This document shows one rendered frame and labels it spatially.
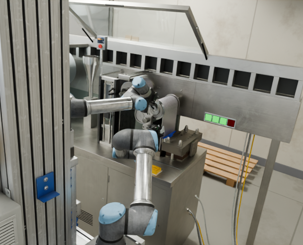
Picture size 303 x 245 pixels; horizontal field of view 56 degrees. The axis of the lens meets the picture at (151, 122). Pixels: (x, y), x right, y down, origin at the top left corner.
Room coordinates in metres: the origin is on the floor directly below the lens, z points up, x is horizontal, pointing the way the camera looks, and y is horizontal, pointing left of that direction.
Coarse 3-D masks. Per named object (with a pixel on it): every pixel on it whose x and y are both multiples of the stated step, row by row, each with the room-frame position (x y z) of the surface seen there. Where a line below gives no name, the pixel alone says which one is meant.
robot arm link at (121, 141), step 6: (120, 132) 1.40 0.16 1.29; (126, 132) 1.38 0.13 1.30; (114, 138) 1.41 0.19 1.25; (120, 138) 1.37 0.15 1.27; (126, 138) 1.36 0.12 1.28; (114, 144) 1.40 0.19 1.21; (120, 144) 1.36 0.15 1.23; (126, 144) 1.35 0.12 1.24; (114, 150) 1.69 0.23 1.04; (120, 150) 1.44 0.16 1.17; (126, 150) 1.59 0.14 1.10; (114, 156) 1.68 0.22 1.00; (120, 156) 1.63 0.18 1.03; (126, 156) 1.68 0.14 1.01
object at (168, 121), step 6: (168, 114) 2.05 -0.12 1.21; (174, 114) 2.14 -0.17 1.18; (162, 120) 1.97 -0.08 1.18; (168, 120) 2.06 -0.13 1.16; (174, 120) 2.15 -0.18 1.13; (162, 126) 1.97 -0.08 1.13; (168, 126) 2.07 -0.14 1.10; (174, 126) 2.16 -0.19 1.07; (168, 132) 2.08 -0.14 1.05; (162, 138) 1.99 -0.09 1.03
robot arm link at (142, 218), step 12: (132, 132) 1.39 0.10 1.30; (144, 132) 1.40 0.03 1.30; (132, 144) 1.35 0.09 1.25; (144, 144) 1.34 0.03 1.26; (156, 144) 1.37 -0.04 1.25; (144, 156) 1.30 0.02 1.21; (144, 168) 1.25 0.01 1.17; (144, 180) 1.20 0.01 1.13; (144, 192) 1.16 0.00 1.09; (132, 204) 1.12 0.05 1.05; (144, 204) 1.10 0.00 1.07; (132, 216) 1.06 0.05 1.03; (144, 216) 1.06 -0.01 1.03; (156, 216) 1.07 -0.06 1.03; (132, 228) 1.03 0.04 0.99; (144, 228) 1.03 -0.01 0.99
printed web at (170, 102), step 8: (152, 88) 2.29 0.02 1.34; (120, 96) 2.16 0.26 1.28; (168, 96) 2.17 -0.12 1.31; (168, 104) 2.05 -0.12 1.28; (176, 104) 2.15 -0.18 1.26; (120, 112) 2.16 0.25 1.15; (128, 112) 2.26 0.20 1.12; (168, 112) 2.04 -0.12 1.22; (120, 120) 2.17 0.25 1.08; (128, 120) 2.26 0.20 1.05; (120, 128) 2.17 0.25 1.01; (128, 128) 2.27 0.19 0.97
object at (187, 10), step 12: (72, 0) 2.28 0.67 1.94; (84, 0) 2.23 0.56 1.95; (96, 0) 2.18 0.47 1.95; (72, 12) 2.45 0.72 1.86; (180, 12) 1.87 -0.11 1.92; (84, 24) 2.58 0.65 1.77; (192, 24) 1.93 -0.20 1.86; (96, 36) 2.71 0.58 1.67; (168, 48) 2.36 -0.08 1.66; (204, 48) 2.10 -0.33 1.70
